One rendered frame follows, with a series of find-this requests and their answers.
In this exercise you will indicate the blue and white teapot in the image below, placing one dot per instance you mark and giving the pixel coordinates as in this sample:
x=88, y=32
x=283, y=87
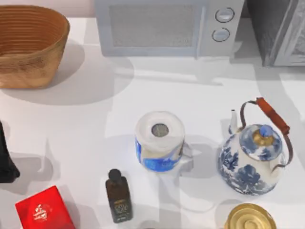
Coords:
x=247, y=162

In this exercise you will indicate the wooden basket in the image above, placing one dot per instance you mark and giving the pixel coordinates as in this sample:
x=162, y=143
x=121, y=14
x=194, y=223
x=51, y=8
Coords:
x=28, y=50

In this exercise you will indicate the blue and white paper roll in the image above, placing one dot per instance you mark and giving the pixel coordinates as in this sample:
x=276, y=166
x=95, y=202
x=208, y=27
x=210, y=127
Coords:
x=159, y=143

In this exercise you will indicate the dark brown bottle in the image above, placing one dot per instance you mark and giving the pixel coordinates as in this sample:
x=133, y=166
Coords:
x=119, y=198

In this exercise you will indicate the gold round can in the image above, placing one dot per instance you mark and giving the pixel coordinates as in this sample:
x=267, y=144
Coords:
x=250, y=218

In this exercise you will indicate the microwave knob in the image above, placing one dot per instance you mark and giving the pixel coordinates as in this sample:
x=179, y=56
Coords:
x=224, y=13
x=220, y=34

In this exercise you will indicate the grey cabinet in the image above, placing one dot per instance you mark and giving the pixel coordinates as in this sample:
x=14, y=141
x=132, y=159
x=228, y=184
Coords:
x=281, y=31

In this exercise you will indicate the red box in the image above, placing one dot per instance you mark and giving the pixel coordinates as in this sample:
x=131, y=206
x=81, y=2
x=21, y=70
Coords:
x=44, y=210

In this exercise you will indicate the pale microwave oven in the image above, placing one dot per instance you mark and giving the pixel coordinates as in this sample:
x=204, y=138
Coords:
x=152, y=28

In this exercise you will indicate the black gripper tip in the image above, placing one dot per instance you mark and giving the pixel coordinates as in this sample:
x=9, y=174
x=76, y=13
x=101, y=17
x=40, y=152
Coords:
x=6, y=162

